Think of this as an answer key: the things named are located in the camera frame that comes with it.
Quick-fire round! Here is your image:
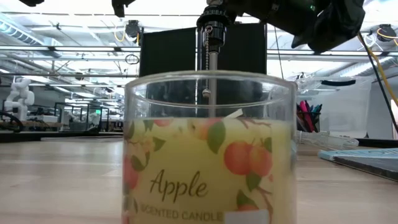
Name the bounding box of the white coiled power cord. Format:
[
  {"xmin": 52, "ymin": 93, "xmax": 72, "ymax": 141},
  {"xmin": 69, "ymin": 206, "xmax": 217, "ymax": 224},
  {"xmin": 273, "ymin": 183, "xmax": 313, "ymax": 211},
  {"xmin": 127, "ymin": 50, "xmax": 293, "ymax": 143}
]
[{"xmin": 296, "ymin": 129, "xmax": 360, "ymax": 151}]

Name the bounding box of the thin black cable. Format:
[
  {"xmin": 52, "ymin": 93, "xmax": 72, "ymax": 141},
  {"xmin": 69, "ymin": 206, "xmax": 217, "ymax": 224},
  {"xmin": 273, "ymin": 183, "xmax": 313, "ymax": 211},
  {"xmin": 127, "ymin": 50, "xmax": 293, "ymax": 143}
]
[{"xmin": 272, "ymin": 26, "xmax": 285, "ymax": 80}]

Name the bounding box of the black mesh pen cup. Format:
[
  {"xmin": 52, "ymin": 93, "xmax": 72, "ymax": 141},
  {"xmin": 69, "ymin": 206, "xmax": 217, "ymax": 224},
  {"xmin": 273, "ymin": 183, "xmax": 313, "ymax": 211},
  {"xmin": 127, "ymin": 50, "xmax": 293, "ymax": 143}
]
[{"xmin": 296, "ymin": 110, "xmax": 322, "ymax": 134}]

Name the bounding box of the thick black cable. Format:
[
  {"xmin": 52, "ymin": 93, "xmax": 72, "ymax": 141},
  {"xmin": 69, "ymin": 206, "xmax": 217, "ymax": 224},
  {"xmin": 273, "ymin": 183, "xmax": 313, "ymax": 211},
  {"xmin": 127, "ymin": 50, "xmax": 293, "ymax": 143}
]
[{"xmin": 356, "ymin": 30, "xmax": 398, "ymax": 134}]

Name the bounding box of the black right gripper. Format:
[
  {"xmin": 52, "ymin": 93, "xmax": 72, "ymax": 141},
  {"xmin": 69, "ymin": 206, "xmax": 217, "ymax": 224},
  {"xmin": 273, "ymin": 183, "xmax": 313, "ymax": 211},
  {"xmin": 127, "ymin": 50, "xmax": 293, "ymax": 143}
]
[{"xmin": 223, "ymin": 0, "xmax": 324, "ymax": 35}]

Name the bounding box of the yellow cable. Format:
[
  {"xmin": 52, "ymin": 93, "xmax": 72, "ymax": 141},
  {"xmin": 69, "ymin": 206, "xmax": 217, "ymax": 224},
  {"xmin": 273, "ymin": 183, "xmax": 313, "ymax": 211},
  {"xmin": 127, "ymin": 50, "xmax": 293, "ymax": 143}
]
[{"xmin": 357, "ymin": 30, "xmax": 398, "ymax": 106}]

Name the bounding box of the silver ball pull chain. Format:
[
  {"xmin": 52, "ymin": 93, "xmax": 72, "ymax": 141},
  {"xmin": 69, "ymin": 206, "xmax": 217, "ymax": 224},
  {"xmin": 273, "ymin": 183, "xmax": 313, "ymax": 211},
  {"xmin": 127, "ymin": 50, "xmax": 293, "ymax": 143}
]
[{"xmin": 201, "ymin": 25, "xmax": 213, "ymax": 99}]

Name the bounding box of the clear plastic storage bin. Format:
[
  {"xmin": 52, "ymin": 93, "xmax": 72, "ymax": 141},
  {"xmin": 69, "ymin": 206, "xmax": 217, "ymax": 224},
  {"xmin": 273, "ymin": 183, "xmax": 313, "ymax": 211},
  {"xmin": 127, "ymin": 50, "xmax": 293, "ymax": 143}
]
[{"xmin": 295, "ymin": 75, "xmax": 373, "ymax": 140}]

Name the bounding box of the apple scented candle glass jar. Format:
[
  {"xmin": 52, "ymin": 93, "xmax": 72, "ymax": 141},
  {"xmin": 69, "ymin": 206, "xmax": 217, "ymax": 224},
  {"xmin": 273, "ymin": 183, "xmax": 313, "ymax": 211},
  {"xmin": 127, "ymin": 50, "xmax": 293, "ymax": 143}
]
[{"xmin": 121, "ymin": 70, "xmax": 299, "ymax": 224}]

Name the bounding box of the blue Yellowstone book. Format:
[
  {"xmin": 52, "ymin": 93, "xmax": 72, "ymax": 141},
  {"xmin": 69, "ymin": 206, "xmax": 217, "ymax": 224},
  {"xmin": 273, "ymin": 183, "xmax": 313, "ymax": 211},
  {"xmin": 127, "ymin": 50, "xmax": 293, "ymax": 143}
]
[{"xmin": 317, "ymin": 147, "xmax": 398, "ymax": 182}]

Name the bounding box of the black divider panel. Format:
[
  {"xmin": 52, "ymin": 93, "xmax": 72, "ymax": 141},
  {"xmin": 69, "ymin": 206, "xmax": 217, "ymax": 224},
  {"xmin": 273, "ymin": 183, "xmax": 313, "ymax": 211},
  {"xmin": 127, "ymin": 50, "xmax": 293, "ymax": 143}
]
[
  {"xmin": 139, "ymin": 26, "xmax": 198, "ymax": 118},
  {"xmin": 198, "ymin": 22, "xmax": 268, "ymax": 118}
]

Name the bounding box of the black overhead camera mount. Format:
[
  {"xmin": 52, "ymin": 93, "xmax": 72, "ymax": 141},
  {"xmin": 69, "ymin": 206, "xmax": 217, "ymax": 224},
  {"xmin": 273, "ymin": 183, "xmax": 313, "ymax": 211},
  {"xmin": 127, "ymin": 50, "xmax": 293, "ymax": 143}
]
[
  {"xmin": 124, "ymin": 19, "xmax": 141, "ymax": 40},
  {"xmin": 377, "ymin": 24, "xmax": 397, "ymax": 43}
]

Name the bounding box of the white humanoid robot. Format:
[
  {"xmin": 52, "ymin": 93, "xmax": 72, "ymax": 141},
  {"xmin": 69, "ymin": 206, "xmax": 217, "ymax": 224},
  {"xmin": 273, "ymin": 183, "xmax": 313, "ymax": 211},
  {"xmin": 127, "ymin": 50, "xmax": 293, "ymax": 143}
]
[{"xmin": 3, "ymin": 77, "xmax": 35, "ymax": 122}]

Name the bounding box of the pink pen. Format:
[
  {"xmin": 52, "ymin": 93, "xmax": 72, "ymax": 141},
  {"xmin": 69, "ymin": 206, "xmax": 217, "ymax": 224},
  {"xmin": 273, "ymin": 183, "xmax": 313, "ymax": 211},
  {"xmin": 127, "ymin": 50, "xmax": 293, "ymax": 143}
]
[{"xmin": 299, "ymin": 100, "xmax": 315, "ymax": 132}]

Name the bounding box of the black socket metal pole lamp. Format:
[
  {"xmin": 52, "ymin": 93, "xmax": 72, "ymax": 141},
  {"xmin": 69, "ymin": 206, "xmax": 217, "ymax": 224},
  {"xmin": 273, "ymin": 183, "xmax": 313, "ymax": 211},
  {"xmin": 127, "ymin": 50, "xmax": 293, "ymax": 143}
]
[{"xmin": 196, "ymin": 3, "xmax": 231, "ymax": 118}]

